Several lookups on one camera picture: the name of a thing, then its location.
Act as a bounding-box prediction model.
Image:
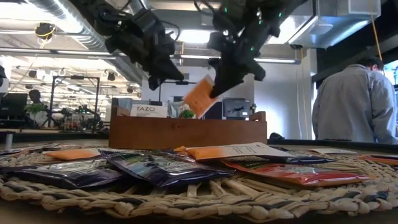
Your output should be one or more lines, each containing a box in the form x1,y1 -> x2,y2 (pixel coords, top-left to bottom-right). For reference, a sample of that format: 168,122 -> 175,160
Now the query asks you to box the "purple foil tea packet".
105,151 -> 236,189
0,157 -> 125,190
0,147 -> 30,156

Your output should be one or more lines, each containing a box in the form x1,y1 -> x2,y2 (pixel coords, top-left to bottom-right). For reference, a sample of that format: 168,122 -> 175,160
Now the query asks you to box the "red foil tea packet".
9,142 -> 60,151
221,155 -> 373,188
357,154 -> 398,166

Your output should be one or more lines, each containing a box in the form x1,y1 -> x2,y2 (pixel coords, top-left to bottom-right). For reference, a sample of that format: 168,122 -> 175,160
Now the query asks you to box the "black and yellow ceiling device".
34,22 -> 57,40

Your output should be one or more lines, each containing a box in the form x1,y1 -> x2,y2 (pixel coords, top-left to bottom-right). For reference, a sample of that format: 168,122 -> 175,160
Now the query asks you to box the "silver round ventilation duct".
27,0 -> 150,83

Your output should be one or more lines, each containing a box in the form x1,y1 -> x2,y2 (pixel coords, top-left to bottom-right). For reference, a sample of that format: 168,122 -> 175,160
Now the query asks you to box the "white and orange tea packet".
42,146 -> 103,161
310,147 -> 358,156
174,142 -> 295,162
129,104 -> 169,118
182,73 -> 219,120

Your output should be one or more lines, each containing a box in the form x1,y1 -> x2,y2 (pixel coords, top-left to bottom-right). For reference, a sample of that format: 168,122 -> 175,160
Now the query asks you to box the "leafy green office plant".
178,108 -> 197,119
25,101 -> 49,115

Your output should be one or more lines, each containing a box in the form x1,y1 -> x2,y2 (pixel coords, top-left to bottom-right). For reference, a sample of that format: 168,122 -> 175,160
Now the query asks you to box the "yellow hanging cable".
368,0 -> 384,62

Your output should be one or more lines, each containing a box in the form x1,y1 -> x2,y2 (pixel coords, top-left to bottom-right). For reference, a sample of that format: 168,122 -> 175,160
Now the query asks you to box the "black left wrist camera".
132,8 -> 167,35

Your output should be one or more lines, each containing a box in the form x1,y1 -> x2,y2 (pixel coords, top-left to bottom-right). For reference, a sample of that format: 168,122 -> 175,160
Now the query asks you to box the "person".
27,89 -> 47,125
312,55 -> 398,146

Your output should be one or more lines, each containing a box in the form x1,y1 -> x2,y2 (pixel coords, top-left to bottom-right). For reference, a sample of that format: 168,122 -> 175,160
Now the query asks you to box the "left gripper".
105,29 -> 184,91

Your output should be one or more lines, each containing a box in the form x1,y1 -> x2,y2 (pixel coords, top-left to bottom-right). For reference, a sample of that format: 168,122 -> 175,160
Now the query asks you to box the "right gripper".
207,27 -> 267,99

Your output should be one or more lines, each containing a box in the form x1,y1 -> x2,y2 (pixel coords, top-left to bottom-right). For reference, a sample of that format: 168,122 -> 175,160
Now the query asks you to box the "grey metal post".
4,132 -> 15,150

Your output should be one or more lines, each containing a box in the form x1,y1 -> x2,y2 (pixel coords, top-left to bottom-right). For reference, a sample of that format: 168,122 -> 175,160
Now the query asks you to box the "black framed window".
382,60 -> 398,94

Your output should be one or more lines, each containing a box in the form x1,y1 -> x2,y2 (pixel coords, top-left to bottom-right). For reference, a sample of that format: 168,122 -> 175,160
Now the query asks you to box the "white cloth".
167,100 -> 187,118

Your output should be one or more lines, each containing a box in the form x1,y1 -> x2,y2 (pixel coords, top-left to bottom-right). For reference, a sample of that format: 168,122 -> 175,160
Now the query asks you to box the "round woven straw placemat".
0,145 -> 398,223

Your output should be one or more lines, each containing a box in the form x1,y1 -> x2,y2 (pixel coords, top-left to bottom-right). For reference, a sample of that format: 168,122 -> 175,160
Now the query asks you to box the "wooden organizer box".
108,105 -> 268,150

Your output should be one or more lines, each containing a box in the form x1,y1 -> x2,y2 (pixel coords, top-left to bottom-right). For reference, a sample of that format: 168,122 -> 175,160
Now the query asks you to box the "grey partition panel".
117,97 -> 152,108

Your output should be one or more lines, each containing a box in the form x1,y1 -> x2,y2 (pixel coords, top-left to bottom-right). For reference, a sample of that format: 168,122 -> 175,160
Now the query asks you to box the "long ceiling light strip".
0,46 -> 301,65

